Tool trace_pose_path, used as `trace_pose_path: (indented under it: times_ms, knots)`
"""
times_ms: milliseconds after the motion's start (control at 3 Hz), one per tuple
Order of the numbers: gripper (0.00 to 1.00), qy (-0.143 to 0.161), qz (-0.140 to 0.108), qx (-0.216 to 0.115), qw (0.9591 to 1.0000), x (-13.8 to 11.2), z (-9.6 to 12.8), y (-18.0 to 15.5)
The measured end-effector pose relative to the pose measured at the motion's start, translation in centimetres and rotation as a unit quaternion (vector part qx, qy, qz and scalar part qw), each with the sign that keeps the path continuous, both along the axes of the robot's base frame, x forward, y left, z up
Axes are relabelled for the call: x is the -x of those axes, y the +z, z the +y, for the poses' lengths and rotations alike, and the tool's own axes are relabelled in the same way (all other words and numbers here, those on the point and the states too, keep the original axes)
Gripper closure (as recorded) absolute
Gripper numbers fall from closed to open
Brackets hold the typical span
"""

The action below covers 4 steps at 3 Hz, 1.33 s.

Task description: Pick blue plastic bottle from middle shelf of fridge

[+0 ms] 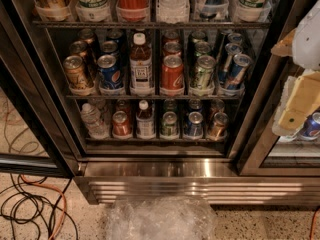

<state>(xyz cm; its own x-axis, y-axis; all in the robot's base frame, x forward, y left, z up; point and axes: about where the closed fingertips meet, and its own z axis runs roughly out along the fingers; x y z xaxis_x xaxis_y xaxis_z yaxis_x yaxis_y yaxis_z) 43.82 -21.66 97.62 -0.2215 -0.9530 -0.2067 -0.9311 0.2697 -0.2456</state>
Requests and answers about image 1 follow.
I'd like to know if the brown tea bottle white cap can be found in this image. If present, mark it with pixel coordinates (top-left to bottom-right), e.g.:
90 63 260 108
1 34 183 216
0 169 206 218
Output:
130 32 153 89

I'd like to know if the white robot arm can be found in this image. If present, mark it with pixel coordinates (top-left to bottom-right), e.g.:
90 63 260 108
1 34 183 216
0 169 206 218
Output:
275 0 320 134

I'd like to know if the blue can right fridge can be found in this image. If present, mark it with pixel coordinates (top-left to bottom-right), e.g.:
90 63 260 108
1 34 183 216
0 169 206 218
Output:
299 111 320 140

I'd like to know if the gold can lower shelf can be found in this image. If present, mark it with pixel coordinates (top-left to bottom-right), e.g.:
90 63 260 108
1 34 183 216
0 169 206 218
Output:
208 112 229 138

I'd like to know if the blue can lower shelf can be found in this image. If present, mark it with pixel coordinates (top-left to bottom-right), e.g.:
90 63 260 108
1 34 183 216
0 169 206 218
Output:
184 112 203 138

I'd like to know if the steel fridge base grille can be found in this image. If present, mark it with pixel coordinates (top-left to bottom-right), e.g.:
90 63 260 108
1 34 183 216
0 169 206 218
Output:
75 176 320 206

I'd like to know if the green can lower shelf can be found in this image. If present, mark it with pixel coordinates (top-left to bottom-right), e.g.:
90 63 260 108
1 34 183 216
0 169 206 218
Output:
161 111 178 137

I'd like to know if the tea bottle lower shelf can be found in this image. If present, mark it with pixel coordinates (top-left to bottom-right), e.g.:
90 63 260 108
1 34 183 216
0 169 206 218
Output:
136 100 155 139

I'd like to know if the clear water bottle top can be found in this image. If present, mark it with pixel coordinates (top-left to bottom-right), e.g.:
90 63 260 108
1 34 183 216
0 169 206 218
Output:
156 0 190 24

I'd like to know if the red can lower shelf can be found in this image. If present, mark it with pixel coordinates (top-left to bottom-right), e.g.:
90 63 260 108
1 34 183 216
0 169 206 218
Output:
112 111 132 136

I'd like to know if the red Coca-Cola bottle top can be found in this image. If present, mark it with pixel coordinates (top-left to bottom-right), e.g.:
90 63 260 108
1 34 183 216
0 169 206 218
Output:
118 0 149 22

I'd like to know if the clear water bottle lower shelf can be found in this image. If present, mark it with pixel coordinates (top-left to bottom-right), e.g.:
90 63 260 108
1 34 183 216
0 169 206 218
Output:
80 103 109 139

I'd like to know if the white green soda bottle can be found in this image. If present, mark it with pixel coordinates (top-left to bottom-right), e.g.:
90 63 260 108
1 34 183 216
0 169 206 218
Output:
76 0 110 22

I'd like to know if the left fridge glass door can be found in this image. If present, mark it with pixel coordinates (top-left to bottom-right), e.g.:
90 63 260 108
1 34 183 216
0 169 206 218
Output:
0 27 78 178

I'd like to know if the blue slim can front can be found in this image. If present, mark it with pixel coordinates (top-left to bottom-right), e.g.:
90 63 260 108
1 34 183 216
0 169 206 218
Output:
224 54 252 90

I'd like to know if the green can front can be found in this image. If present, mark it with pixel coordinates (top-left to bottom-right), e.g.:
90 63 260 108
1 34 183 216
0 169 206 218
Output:
190 55 216 90

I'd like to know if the red Coca-Cola can front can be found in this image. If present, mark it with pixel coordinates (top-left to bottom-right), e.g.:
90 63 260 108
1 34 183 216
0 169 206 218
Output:
161 55 184 90

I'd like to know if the clear plastic bag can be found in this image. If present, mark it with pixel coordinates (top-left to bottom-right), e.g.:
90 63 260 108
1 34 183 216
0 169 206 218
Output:
106 196 216 240

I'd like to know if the blue Pepsi can front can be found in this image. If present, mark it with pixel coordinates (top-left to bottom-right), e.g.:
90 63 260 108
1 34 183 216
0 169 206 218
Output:
97 55 123 90

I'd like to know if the gold can front left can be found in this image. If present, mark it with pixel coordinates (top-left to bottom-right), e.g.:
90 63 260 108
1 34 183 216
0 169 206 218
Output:
63 55 93 90

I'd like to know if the orange cable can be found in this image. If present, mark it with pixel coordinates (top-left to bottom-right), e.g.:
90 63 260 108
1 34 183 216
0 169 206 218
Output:
19 173 68 240

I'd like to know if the black cable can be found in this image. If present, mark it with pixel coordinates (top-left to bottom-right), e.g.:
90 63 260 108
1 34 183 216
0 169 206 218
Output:
0 173 79 240

